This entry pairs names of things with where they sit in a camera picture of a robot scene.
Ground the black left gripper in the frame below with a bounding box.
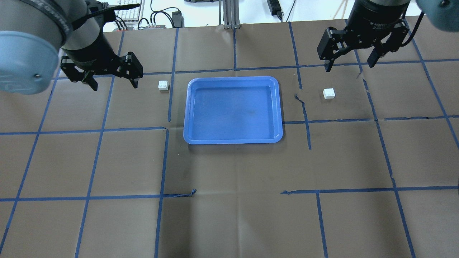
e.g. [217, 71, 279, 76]
[60, 36, 143, 91]

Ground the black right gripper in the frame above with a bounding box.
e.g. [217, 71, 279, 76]
[317, 17, 408, 72]

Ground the white block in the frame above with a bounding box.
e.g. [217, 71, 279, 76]
[322, 88, 336, 100]
[158, 80, 170, 92]

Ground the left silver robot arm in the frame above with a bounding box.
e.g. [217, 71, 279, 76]
[0, 0, 144, 95]

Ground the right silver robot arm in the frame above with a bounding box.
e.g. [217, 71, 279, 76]
[317, 0, 459, 72]

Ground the blue plastic tray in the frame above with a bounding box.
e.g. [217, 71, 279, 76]
[183, 76, 283, 145]

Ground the white keyboard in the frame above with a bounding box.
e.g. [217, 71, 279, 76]
[115, 0, 145, 22]

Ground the black power adapter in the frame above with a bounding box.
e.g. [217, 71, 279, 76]
[171, 10, 184, 28]

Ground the aluminium frame post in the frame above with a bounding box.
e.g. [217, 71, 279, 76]
[219, 0, 240, 29]

